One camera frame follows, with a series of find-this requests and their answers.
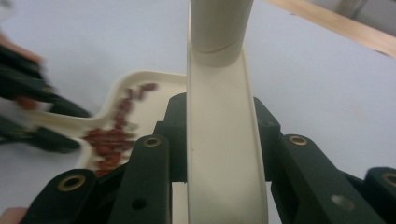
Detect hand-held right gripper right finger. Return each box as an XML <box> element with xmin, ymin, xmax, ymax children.
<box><xmin>253</xmin><ymin>96</ymin><xmax>283</xmax><ymax>183</ymax></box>

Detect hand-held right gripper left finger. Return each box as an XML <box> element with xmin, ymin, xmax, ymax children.
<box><xmin>153</xmin><ymin>91</ymin><xmax>188</xmax><ymax>183</ymax></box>

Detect cream plastic dustpan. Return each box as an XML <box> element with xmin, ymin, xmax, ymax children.
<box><xmin>22</xmin><ymin>70</ymin><xmax>189</xmax><ymax>175</ymax></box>

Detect cream brush with grey bristles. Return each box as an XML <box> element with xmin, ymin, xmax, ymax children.
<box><xmin>186</xmin><ymin>0</ymin><xmax>271</xmax><ymax>224</ymax></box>

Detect red beans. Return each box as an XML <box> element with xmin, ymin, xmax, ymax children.
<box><xmin>82</xmin><ymin>82</ymin><xmax>161</xmax><ymax>177</ymax></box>

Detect white table cover board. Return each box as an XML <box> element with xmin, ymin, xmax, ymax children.
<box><xmin>0</xmin><ymin>0</ymin><xmax>396</xmax><ymax>224</ymax></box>

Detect wooden table edge strip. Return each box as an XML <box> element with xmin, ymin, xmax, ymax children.
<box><xmin>264</xmin><ymin>0</ymin><xmax>396</xmax><ymax>60</ymax></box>

